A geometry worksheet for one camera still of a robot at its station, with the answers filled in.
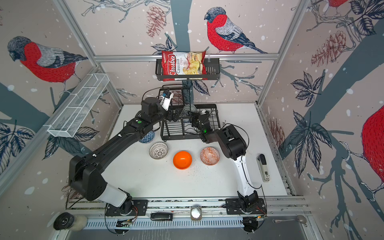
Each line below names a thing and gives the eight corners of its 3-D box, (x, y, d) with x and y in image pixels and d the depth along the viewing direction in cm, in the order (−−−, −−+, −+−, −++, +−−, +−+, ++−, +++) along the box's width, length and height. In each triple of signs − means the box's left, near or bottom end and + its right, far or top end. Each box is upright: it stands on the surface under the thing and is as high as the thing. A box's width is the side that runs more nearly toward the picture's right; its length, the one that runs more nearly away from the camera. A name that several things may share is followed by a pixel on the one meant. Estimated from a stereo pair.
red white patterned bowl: (200, 165, 89) (200, 162, 86) (200, 149, 96) (200, 146, 93) (219, 165, 89) (220, 162, 86) (218, 149, 96) (218, 146, 93)
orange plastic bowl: (173, 170, 87) (172, 167, 83) (175, 154, 94) (174, 151, 90) (192, 170, 87) (191, 167, 83) (192, 154, 94) (192, 151, 90)
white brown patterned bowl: (149, 159, 91) (147, 157, 88) (152, 145, 98) (151, 142, 95) (167, 159, 91) (166, 157, 88) (169, 145, 98) (168, 142, 95)
